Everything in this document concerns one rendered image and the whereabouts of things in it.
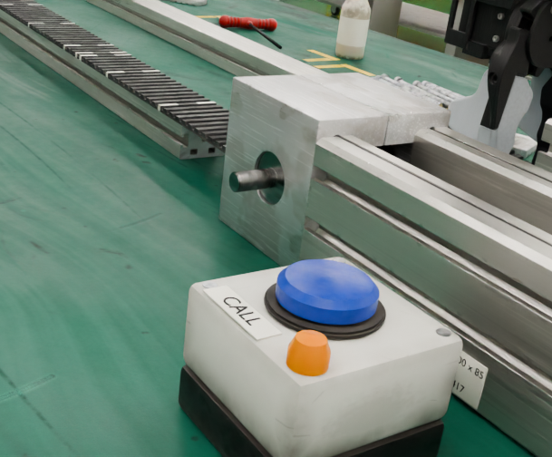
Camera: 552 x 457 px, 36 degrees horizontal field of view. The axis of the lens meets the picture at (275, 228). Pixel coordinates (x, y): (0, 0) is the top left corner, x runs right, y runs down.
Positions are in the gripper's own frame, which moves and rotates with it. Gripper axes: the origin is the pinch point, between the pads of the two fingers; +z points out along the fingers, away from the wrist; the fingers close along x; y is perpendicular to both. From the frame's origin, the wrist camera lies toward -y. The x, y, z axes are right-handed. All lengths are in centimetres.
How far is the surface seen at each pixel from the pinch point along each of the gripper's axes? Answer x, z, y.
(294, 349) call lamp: 35.6, -4.6, -19.8
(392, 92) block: 15.2, -7.3, -0.7
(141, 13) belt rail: 2, 0, 62
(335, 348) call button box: 33.3, -3.9, -19.4
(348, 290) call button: 31.9, -5.2, -17.9
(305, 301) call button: 33.6, -5.0, -17.6
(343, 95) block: 19.1, -7.3, -0.7
